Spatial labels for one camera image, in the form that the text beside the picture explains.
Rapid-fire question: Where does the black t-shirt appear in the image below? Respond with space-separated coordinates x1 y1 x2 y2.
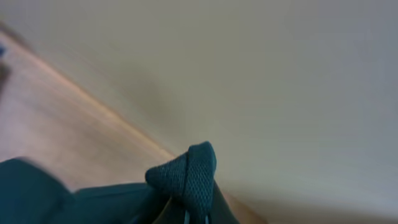
1 142 236 224

